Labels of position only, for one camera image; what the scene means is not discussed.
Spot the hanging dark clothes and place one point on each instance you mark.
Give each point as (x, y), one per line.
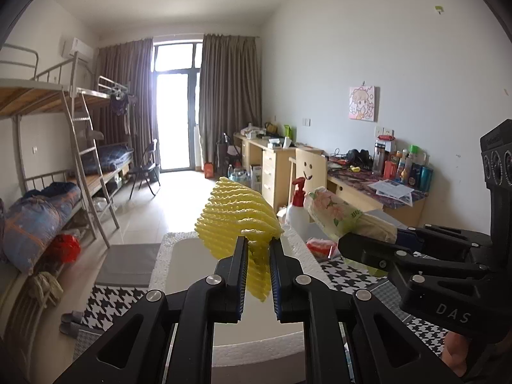
(120, 108)

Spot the large metal bunk bed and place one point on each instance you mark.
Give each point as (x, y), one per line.
(36, 96)

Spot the glass balcony door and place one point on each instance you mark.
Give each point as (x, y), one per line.
(176, 120)

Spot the pink cartoon wall picture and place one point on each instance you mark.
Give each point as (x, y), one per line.
(363, 104)

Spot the white red pump bottle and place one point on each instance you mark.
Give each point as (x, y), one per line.
(298, 216)

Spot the black headphones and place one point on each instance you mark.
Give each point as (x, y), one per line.
(360, 158)

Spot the light wooden drawer desk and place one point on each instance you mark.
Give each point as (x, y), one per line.
(276, 168)

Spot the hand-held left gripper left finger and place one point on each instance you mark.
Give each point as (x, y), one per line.
(239, 284)

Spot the orange floor bag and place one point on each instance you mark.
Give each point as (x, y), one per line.
(208, 170)

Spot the printed paper sheets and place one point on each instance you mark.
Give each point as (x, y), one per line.
(394, 190)

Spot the houndstooth table mat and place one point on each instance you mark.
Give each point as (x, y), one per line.
(116, 300)

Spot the yellow foam fruit net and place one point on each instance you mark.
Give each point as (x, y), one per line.
(236, 208)

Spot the wooden desk with patterned cover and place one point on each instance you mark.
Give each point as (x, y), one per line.
(360, 180)

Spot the row of toiletry bottles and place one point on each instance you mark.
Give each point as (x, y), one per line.
(412, 172)

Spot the person's right hand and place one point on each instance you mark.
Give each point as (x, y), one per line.
(456, 352)

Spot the floral tissue pack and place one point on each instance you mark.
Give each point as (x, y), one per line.
(332, 208)

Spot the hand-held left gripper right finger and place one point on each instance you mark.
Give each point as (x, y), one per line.
(276, 284)

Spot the blue orange bedding bundle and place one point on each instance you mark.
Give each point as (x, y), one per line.
(32, 224)

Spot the dark blue quilt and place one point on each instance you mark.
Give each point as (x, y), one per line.
(108, 158)

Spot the red snack packet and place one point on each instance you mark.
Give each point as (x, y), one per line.
(320, 248)

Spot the black trolley frame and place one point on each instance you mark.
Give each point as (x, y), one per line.
(226, 148)

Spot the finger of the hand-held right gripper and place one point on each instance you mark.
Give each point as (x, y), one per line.
(444, 236)
(372, 254)

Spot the green paper bag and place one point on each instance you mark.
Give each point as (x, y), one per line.
(288, 131)

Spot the brown curtain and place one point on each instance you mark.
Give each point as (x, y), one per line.
(228, 96)
(124, 88)

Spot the wooden smiley face chair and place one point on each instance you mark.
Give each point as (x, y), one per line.
(310, 168)

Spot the black folding chair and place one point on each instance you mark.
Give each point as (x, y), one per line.
(146, 170)

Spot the white air conditioner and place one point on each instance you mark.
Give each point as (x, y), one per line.
(76, 50)

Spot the beige crumpled cloth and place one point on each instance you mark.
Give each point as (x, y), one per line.
(46, 288)

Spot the white wall socket pair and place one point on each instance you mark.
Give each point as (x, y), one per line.
(384, 131)

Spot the red plastic bag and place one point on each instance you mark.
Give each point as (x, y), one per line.
(66, 248)

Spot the small metal bunk bed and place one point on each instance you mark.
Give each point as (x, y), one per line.
(114, 88)

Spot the white carton box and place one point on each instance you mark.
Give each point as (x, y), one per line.
(256, 178)

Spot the white styrofoam box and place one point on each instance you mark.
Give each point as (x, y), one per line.
(192, 264)

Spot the metal bunk ladder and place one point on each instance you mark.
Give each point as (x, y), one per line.
(86, 152)

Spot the grey slippers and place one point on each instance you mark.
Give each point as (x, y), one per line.
(72, 322)

